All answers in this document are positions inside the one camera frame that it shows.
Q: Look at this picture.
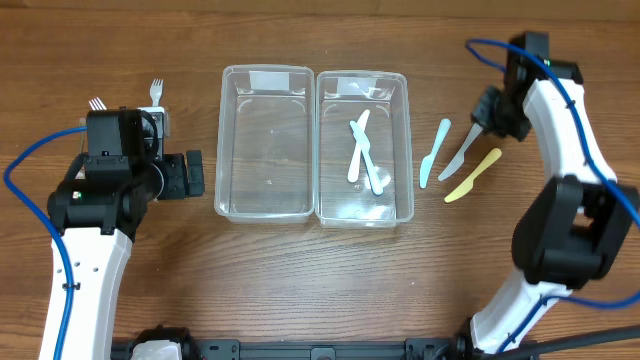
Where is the white plastic knife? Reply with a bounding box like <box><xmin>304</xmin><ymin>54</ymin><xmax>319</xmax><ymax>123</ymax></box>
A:
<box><xmin>347</xmin><ymin>109</ymin><xmax>370</xmax><ymax>183</ymax></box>

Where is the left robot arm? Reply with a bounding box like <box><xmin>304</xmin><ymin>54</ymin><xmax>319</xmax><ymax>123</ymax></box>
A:
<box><xmin>39</xmin><ymin>190</ymin><xmax>140</xmax><ymax>360</ymax></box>

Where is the pale grey-blue plastic knife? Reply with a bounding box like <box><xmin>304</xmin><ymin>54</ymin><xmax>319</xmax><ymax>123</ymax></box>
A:
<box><xmin>438</xmin><ymin>123</ymin><xmax>483</xmax><ymax>181</ymax></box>

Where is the left blue cable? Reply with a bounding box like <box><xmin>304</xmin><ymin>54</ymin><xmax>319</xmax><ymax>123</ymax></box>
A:
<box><xmin>2</xmin><ymin>124</ymin><xmax>89</xmax><ymax>360</ymax></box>

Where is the blue cable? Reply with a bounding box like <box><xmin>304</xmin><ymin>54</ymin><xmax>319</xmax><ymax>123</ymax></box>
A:
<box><xmin>2</xmin><ymin>124</ymin><xmax>89</xmax><ymax>360</ymax></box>
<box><xmin>464</xmin><ymin>37</ymin><xmax>640</xmax><ymax>354</ymax></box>

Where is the mint green plastic knife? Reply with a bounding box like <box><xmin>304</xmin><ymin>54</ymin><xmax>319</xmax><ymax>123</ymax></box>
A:
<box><xmin>419</xmin><ymin>118</ymin><xmax>451</xmax><ymax>189</ymax></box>

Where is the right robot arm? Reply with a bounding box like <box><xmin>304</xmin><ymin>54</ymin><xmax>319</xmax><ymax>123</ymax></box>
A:
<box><xmin>469</xmin><ymin>79</ymin><xmax>639</xmax><ymax>355</ymax></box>

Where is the white rounded plastic fork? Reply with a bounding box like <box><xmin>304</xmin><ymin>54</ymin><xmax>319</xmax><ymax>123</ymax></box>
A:
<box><xmin>149</xmin><ymin>78</ymin><xmax>164</xmax><ymax>107</ymax></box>

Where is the clear right plastic container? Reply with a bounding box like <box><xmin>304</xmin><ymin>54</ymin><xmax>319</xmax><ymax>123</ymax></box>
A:
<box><xmin>315</xmin><ymin>70</ymin><xmax>414</xmax><ymax>228</ymax></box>

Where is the white flat plastic fork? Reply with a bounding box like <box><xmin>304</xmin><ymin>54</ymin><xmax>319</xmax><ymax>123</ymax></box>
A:
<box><xmin>89</xmin><ymin>97</ymin><xmax>107</xmax><ymax>111</ymax></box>

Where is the yellow plastic knife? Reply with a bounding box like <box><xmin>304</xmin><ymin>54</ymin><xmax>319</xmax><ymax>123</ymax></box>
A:
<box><xmin>444</xmin><ymin>148</ymin><xmax>502</xmax><ymax>203</ymax></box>

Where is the clear left plastic container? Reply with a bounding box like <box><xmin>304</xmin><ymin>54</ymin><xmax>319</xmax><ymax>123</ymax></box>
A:
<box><xmin>214</xmin><ymin>64</ymin><xmax>315</xmax><ymax>224</ymax></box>

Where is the light blue plastic knife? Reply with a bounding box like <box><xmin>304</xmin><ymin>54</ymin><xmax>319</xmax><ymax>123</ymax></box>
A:
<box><xmin>350</xmin><ymin>121</ymin><xmax>383</xmax><ymax>196</ymax></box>

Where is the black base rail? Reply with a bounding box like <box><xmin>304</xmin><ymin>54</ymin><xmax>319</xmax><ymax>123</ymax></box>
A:
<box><xmin>109</xmin><ymin>325</ymin><xmax>640</xmax><ymax>360</ymax></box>

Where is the right blue cable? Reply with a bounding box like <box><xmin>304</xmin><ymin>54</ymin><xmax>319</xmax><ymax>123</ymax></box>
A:
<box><xmin>464</xmin><ymin>37</ymin><xmax>640</xmax><ymax>354</ymax></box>

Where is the clear plastic container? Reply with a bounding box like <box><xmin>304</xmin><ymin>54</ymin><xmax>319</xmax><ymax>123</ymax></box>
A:
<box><xmin>315</xmin><ymin>70</ymin><xmax>414</xmax><ymax>228</ymax></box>
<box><xmin>214</xmin><ymin>64</ymin><xmax>315</xmax><ymax>224</ymax></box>

